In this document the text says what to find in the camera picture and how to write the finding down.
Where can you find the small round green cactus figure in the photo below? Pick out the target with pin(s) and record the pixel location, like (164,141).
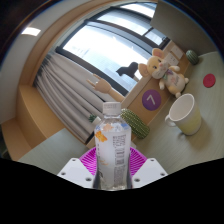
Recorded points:
(192,57)

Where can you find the grey-green desk partition panel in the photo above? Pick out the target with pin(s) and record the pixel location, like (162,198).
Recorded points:
(180,23)
(56,150)

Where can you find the black horse figure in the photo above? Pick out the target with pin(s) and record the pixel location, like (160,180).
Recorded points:
(128,70)

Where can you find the pale yellow mug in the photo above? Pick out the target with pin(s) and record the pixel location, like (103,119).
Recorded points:
(186,116)

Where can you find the flat round red coaster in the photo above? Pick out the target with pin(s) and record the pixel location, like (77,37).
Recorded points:
(209,80)

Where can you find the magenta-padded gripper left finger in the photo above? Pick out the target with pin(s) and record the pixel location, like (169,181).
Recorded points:
(75,170)

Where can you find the white wall socket plate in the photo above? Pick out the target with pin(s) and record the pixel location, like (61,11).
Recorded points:
(177,52)
(170,59)

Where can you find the tall green cactus figure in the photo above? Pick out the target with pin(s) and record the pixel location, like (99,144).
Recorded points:
(136,124)

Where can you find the clear plastic water bottle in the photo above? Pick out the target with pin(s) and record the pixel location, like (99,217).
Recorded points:
(112,150)

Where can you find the purple round number disc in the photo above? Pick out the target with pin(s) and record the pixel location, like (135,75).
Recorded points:
(151,100)

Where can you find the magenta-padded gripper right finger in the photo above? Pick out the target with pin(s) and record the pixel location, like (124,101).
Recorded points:
(150,170)

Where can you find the grey curtain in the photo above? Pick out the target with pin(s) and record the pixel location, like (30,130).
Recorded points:
(66,93)

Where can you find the beige plush mouse toy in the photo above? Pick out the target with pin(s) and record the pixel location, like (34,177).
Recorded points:
(160,68)

